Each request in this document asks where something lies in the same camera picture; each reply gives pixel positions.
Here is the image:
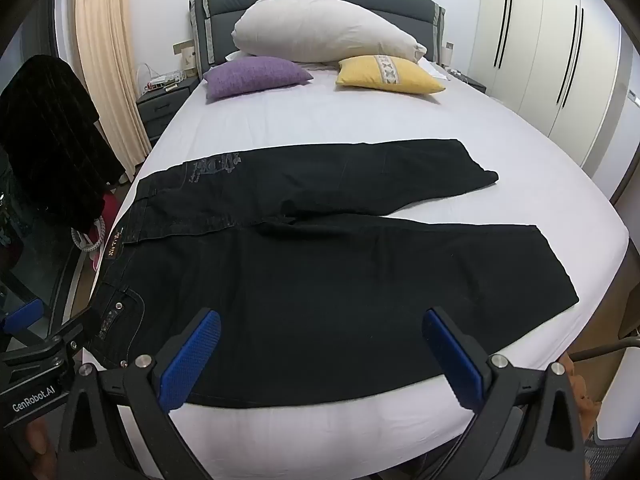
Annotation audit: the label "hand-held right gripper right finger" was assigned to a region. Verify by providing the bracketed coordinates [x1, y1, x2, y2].
[421, 306, 586, 480]

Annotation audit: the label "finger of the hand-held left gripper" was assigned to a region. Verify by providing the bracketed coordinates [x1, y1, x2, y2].
[0, 298, 46, 334]
[0, 306, 102, 366]

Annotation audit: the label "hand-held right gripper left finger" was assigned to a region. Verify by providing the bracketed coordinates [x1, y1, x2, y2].
[57, 308, 222, 480]

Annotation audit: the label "black pants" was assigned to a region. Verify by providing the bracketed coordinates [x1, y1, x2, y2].
[82, 138, 581, 408]

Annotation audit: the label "person's left hand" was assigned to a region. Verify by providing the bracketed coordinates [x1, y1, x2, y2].
[22, 417, 51, 458]

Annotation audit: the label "pink cloth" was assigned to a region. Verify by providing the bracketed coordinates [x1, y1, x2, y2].
[91, 194, 119, 273]

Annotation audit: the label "dark hanging garment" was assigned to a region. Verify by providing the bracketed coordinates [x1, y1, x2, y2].
[0, 55, 123, 231]

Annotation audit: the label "dark grey nightstand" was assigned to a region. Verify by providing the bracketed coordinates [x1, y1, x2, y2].
[445, 67, 487, 95]
[136, 76, 201, 148]

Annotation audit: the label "beige curtain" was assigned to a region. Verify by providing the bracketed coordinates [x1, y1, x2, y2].
[74, 0, 152, 181]

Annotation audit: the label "clear plastic box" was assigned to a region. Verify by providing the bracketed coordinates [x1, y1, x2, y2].
[141, 62, 187, 92]

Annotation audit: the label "bed with white sheet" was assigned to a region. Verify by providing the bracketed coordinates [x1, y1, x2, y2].
[82, 62, 630, 480]

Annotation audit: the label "purple cushion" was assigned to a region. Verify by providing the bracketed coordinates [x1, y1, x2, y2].
[202, 56, 314, 102]

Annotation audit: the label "yellow cushion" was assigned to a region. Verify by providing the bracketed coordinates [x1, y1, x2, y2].
[335, 54, 446, 95]

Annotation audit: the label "white wardrobe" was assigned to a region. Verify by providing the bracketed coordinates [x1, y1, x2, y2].
[467, 0, 640, 201]

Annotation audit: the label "large white pillow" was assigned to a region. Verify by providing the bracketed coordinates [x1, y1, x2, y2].
[231, 0, 428, 65]

